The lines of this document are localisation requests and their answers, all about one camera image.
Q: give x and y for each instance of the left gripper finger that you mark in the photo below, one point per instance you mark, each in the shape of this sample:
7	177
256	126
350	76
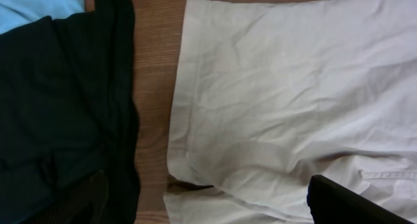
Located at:
331	203

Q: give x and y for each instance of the beige shorts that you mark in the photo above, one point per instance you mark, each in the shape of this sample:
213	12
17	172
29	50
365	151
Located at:
268	95

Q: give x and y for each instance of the black garment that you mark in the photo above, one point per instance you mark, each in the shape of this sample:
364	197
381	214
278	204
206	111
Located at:
67	111

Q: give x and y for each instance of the light blue shirt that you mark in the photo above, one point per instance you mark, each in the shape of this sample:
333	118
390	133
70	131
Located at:
15	13

